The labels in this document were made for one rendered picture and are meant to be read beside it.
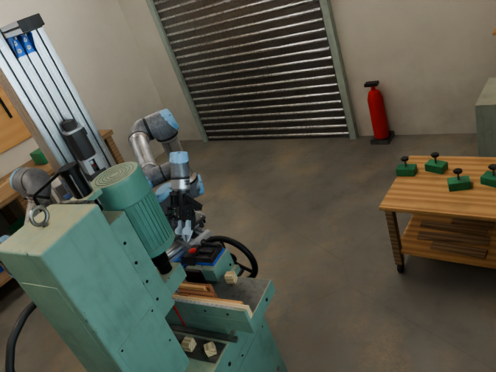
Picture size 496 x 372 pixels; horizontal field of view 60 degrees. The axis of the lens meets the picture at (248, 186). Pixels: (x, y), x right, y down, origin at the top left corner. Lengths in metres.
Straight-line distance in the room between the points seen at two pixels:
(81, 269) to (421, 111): 3.54
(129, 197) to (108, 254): 0.21
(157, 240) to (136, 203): 0.16
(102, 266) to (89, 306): 0.11
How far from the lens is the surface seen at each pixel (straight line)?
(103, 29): 5.58
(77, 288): 1.28
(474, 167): 2.79
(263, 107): 4.90
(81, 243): 1.27
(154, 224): 1.49
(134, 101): 5.68
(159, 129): 2.12
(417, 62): 4.10
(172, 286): 1.66
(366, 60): 4.22
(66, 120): 2.22
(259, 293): 1.66
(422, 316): 2.65
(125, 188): 1.41
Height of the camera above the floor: 2.00
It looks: 28 degrees down
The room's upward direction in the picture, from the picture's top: 20 degrees counter-clockwise
